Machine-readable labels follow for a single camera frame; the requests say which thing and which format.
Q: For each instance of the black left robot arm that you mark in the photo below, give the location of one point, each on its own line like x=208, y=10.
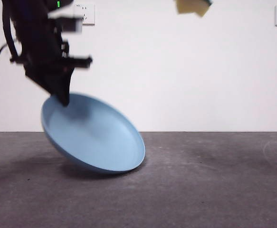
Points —
x=33, y=35

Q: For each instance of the yellow sponge with green pad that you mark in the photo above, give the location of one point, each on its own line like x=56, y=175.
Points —
x=190, y=7

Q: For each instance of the blue round plate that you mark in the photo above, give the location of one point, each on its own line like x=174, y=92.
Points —
x=93, y=137

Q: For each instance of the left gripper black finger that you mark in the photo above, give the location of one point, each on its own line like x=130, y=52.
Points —
x=44, y=79
x=63, y=83

